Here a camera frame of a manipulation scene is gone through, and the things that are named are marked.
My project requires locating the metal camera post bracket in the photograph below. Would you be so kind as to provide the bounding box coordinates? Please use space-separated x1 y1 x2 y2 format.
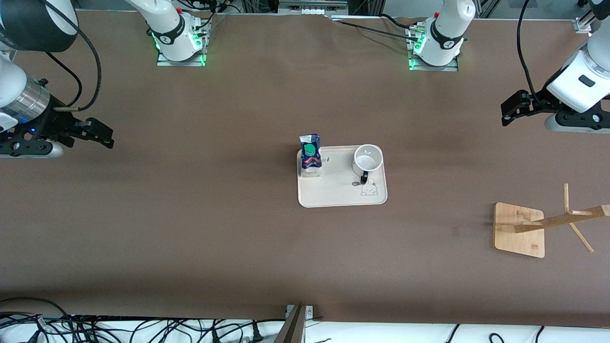
274 304 315 343

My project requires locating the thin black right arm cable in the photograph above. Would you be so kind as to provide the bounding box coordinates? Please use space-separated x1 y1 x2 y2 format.
45 50 83 108

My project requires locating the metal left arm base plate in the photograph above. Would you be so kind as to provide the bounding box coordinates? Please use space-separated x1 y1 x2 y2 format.
407 26 459 72

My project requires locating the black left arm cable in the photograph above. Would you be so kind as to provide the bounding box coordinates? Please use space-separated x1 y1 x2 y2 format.
517 0 545 106

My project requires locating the blue milk carton green cap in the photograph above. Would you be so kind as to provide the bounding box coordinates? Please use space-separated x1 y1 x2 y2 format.
299 134 323 178

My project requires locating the beige rabbit print tray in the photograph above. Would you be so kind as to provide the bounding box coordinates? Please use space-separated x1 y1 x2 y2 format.
297 145 388 208

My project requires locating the white smiley mug black handle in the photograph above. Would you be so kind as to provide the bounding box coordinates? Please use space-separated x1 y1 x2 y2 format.
352 144 384 185

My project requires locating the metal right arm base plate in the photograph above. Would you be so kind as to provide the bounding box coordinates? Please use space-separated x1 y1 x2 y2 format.
156 29 207 67

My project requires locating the wooden cup rack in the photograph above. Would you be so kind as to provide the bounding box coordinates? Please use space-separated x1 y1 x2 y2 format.
493 183 610 259

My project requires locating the black cable on table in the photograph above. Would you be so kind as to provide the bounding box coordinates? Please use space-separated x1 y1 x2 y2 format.
334 19 421 42
379 13 427 30

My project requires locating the grey power strip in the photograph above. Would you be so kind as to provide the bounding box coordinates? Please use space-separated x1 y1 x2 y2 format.
278 0 349 16

